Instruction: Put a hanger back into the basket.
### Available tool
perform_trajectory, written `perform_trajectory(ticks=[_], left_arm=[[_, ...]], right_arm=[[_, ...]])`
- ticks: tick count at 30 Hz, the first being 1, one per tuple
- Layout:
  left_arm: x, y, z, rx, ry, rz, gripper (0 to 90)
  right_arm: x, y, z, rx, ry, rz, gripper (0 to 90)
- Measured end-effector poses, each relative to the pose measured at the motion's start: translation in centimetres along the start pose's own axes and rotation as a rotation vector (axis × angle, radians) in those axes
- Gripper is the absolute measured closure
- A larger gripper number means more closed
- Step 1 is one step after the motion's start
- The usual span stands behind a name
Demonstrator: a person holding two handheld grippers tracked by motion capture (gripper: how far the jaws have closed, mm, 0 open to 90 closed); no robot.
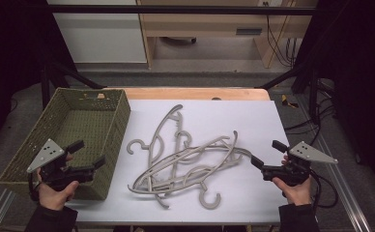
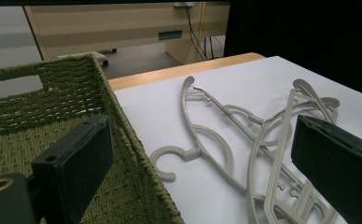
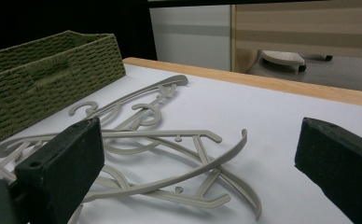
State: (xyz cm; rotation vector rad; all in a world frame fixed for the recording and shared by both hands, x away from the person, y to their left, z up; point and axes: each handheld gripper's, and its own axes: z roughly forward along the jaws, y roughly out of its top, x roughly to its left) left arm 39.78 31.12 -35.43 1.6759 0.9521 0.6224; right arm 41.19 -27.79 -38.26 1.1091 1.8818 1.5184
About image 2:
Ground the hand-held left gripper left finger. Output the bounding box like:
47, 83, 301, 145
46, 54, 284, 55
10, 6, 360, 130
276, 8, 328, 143
31, 115, 115, 224

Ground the white cabinet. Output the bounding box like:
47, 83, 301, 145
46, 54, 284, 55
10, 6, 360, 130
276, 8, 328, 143
0, 6, 43, 71

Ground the green woven basket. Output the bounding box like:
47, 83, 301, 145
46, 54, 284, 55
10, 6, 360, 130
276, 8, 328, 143
0, 52, 185, 224

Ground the black desk cable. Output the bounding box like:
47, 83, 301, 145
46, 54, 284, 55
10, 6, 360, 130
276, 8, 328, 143
182, 1, 208, 62
207, 35, 226, 60

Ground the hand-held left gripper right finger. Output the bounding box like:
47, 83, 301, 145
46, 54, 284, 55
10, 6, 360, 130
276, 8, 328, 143
290, 114, 362, 224

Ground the dark curtain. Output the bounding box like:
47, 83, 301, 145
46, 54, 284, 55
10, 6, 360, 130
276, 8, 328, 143
224, 0, 362, 101

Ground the grey plastic clothes hanger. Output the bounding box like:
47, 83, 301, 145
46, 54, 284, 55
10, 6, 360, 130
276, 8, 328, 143
262, 78, 339, 224
149, 75, 327, 224
224, 94, 341, 224

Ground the white table sheet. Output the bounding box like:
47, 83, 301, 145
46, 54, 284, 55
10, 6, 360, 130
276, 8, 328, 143
113, 55, 362, 224

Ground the light wooden desk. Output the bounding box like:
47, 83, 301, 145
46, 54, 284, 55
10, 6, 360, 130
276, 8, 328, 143
23, 1, 231, 65

